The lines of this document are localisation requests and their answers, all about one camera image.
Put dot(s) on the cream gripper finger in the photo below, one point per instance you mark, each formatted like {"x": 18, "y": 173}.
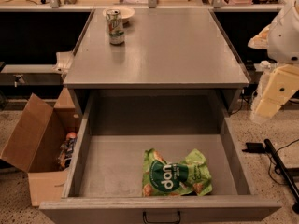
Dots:
{"x": 260, "y": 41}
{"x": 275, "y": 89}

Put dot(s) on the green rice chip bag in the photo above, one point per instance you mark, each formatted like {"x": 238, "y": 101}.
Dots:
{"x": 188, "y": 177}

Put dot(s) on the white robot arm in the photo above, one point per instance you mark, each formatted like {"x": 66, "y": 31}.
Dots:
{"x": 281, "y": 40}

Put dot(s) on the grey cabinet counter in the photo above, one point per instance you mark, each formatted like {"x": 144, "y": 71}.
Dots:
{"x": 164, "y": 48}

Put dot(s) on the open grey drawer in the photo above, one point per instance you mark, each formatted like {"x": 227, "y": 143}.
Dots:
{"x": 104, "y": 185}

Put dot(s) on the black power adapter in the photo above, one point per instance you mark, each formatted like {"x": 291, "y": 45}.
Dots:
{"x": 254, "y": 148}

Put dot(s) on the black floor stand bar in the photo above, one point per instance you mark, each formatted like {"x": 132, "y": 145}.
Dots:
{"x": 285, "y": 173}

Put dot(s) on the white bowl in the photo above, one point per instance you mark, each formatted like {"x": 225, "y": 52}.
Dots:
{"x": 126, "y": 12}

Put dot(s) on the green soda can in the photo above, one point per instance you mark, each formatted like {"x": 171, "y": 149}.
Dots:
{"x": 115, "y": 26}

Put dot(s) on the snack items in box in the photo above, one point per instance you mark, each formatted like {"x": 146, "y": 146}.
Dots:
{"x": 66, "y": 150}

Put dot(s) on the brown cardboard box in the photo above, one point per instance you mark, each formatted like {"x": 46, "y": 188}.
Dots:
{"x": 34, "y": 145}

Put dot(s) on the black drawer handle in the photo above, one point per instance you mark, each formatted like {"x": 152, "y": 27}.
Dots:
{"x": 161, "y": 218}

